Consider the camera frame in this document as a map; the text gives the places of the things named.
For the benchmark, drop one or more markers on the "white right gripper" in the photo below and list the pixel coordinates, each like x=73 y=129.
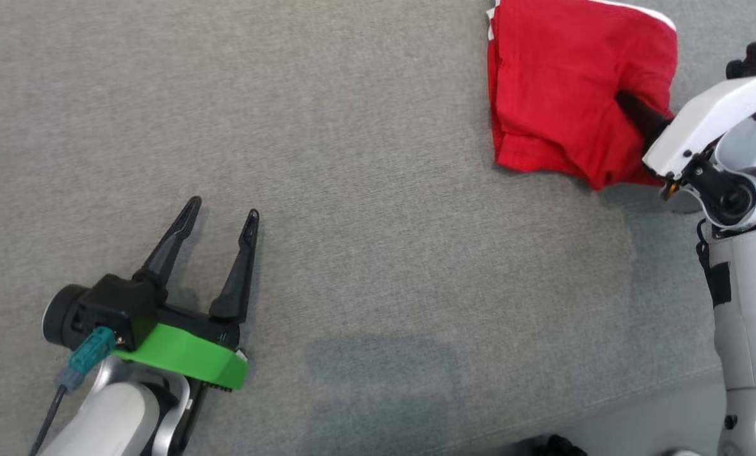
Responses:
x=701 y=120

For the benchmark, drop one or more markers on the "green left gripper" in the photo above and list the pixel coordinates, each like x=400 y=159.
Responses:
x=187 y=354

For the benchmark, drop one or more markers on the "red garment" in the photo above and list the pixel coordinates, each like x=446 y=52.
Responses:
x=561 y=82

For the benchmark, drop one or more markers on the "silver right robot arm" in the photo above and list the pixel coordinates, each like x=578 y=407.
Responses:
x=751 y=329

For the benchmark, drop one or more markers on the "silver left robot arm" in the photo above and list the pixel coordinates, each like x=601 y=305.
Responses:
x=111 y=418

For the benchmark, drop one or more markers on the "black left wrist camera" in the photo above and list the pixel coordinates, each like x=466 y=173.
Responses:
x=115 y=307

